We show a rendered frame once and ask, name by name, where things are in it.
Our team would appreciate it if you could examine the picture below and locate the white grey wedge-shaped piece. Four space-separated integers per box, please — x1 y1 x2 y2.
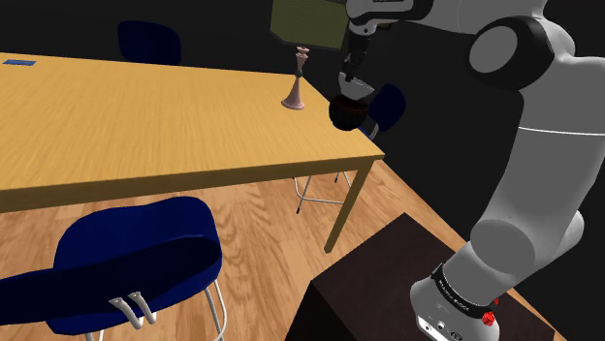
337 72 376 102

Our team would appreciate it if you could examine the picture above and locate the blue chair with metal legs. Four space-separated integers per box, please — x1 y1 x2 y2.
116 19 183 66
0 196 229 341
293 82 407 215

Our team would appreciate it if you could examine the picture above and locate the pink candlestick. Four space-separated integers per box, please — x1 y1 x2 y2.
280 46 311 111

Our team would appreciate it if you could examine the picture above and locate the wooden table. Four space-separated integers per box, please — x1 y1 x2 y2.
0 51 386 255

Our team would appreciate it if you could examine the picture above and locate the dark robot stand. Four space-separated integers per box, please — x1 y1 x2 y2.
284 212 557 341

